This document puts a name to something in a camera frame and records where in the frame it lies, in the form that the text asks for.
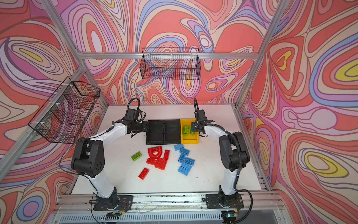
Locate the green lego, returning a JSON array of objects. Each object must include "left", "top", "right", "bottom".
[
  {"left": 182, "top": 125, "right": 195, "bottom": 136},
  {"left": 131, "top": 152, "right": 142, "bottom": 161}
]

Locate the black bin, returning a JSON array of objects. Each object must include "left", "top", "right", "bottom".
[
  {"left": 146, "top": 120, "right": 165, "bottom": 146},
  {"left": 164, "top": 119, "right": 181, "bottom": 145}
]

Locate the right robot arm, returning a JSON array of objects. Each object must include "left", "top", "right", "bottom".
[{"left": 191, "top": 107, "right": 250, "bottom": 208}]

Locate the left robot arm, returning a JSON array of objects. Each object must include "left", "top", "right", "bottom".
[{"left": 71, "top": 109, "right": 147, "bottom": 210}]

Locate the yellow bin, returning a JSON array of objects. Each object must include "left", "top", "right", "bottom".
[{"left": 180, "top": 119, "right": 199, "bottom": 144}]

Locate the blue lego top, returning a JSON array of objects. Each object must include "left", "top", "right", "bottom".
[{"left": 174, "top": 144, "right": 184, "bottom": 151}]

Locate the red arch lego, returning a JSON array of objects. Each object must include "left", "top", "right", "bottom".
[{"left": 148, "top": 146, "right": 163, "bottom": 159}]

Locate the red lego upright slim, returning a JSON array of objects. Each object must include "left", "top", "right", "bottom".
[{"left": 163, "top": 150, "right": 170, "bottom": 160}]

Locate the blue lego large bottom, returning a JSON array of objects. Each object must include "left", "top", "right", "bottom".
[{"left": 178, "top": 162, "right": 192, "bottom": 176}]

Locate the red lego plate cluster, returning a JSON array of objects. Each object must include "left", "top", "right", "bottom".
[{"left": 146, "top": 158, "right": 168, "bottom": 170}]

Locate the red lego lower left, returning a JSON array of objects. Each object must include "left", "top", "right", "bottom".
[{"left": 139, "top": 168, "right": 149, "bottom": 180}]

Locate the wire basket back wall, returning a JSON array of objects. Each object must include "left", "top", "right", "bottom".
[{"left": 139, "top": 47, "right": 201, "bottom": 80}]

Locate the wire basket wall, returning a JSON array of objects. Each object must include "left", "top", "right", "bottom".
[
  {"left": 28, "top": 77, "right": 101, "bottom": 144},
  {"left": 139, "top": 47, "right": 201, "bottom": 80}
]

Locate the wire basket left wall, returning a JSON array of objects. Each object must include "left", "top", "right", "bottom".
[{"left": 28, "top": 77, "right": 101, "bottom": 144}]

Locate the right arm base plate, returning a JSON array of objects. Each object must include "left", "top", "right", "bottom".
[{"left": 202, "top": 193, "right": 244, "bottom": 210}]

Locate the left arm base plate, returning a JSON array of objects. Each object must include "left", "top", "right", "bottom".
[{"left": 93, "top": 195, "right": 134, "bottom": 211}]

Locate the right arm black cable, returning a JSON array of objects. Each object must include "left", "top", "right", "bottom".
[{"left": 192, "top": 97, "right": 254, "bottom": 224}]

